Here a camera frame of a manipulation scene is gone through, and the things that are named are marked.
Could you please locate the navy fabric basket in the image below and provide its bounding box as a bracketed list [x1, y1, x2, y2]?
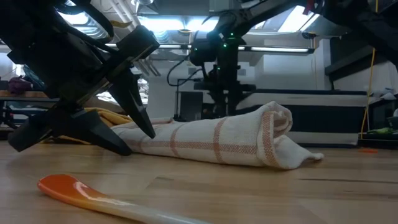
[235, 89, 368, 147]

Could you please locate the white checked towel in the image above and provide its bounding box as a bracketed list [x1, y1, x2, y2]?
[110, 101, 325, 170]

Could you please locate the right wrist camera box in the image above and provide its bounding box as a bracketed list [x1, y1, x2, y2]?
[189, 37, 218, 67]

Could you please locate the black right camera cable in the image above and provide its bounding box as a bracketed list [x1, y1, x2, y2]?
[166, 57, 203, 88]

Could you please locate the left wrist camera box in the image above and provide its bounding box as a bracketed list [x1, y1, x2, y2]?
[115, 24, 161, 63]

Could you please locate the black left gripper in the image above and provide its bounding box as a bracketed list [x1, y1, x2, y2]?
[6, 27, 156, 157]

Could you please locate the dark maroon bag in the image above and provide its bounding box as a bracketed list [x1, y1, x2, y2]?
[7, 76, 34, 94]

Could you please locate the green object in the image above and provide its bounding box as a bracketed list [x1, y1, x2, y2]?
[368, 126, 398, 136]

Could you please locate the yellow cable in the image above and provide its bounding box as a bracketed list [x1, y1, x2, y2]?
[359, 0, 379, 139]

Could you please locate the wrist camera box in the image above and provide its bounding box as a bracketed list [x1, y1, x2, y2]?
[189, 37, 218, 67]
[115, 24, 161, 63]

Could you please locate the orange-handled metal spoon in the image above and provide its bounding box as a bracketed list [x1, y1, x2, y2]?
[37, 174, 213, 224]

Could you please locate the black left camera cable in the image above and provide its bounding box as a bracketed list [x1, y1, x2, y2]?
[67, 1, 115, 43]

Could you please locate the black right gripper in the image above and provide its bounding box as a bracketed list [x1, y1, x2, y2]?
[194, 64, 257, 118]

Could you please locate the teal cloth pile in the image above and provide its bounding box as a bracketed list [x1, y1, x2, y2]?
[22, 64, 47, 91]

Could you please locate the black metal table frame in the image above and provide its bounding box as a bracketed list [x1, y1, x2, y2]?
[174, 78, 200, 122]

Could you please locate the yellow towel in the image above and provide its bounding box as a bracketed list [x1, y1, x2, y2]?
[57, 107, 134, 146]

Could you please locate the black camera cable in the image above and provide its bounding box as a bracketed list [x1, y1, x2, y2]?
[166, 57, 203, 88]
[67, 1, 115, 43]

